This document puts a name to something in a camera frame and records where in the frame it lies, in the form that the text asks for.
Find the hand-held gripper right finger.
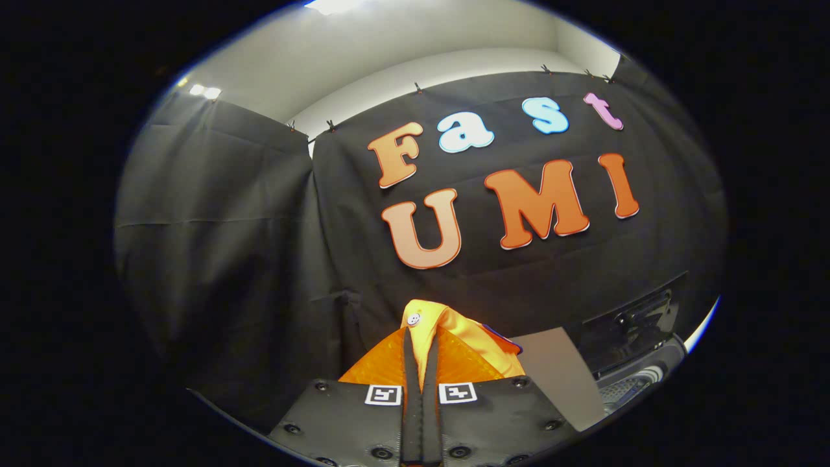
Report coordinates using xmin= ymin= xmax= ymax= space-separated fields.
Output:
xmin=421 ymin=323 xmax=579 ymax=467

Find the black backdrop cloth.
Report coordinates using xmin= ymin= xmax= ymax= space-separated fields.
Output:
xmin=113 ymin=58 xmax=727 ymax=432

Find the orange polo shirt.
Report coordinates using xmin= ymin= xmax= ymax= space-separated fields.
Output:
xmin=400 ymin=299 xmax=526 ymax=394

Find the grey box stand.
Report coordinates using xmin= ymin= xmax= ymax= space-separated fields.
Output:
xmin=509 ymin=328 xmax=607 ymax=432

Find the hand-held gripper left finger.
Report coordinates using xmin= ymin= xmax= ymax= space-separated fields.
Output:
xmin=267 ymin=324 xmax=422 ymax=467

